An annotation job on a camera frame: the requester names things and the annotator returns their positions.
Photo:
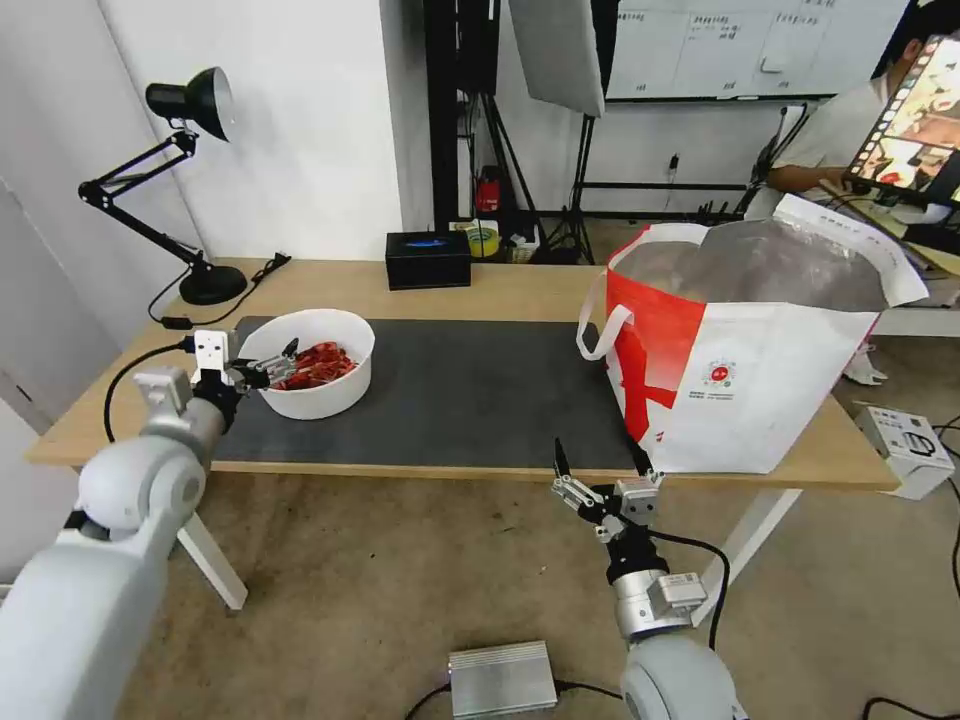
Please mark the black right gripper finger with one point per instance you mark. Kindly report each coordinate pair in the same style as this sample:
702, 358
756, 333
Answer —
649, 466
576, 495

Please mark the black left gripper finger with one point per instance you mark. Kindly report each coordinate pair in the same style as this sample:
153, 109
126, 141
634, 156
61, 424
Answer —
271, 360
276, 377

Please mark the white round bowl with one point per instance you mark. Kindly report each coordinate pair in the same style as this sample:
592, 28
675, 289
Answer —
330, 394

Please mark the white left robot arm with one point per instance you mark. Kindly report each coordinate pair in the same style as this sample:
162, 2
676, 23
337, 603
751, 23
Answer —
90, 585

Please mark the red white takeout bag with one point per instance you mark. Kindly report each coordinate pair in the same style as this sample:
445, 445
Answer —
750, 382

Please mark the red food scraps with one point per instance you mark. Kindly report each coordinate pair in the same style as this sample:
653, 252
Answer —
322, 364

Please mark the black table mat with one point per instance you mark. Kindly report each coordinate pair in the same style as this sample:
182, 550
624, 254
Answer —
465, 390

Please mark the silver metal box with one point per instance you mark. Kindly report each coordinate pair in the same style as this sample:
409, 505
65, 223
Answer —
501, 679

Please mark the black tissue box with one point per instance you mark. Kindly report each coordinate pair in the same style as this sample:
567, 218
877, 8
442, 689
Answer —
427, 266

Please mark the wooden table white legs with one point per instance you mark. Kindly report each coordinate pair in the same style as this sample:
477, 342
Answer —
480, 296

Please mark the yellow green tape roll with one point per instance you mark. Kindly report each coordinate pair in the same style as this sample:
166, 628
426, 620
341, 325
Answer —
484, 240

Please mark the white printed carton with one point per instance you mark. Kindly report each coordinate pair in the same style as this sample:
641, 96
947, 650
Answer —
904, 454

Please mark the red canister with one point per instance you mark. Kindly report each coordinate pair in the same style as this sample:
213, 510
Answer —
490, 193

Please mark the black desk lamp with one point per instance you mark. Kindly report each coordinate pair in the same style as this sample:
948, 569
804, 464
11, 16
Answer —
196, 90

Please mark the black light stand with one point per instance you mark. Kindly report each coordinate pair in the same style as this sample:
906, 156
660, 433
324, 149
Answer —
577, 195

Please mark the black metal pillar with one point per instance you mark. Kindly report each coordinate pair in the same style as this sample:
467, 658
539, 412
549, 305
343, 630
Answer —
442, 112

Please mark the pale side desk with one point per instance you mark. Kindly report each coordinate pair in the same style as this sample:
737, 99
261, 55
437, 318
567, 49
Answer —
926, 292

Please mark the person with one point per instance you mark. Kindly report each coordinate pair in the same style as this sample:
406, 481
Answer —
832, 131

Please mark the white whiteboard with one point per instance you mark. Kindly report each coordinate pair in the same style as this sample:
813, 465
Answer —
720, 52

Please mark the grey softbox panel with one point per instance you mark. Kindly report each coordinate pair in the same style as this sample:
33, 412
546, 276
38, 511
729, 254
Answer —
559, 52

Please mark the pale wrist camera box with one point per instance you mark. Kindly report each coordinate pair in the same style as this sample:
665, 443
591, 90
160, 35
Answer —
637, 501
209, 351

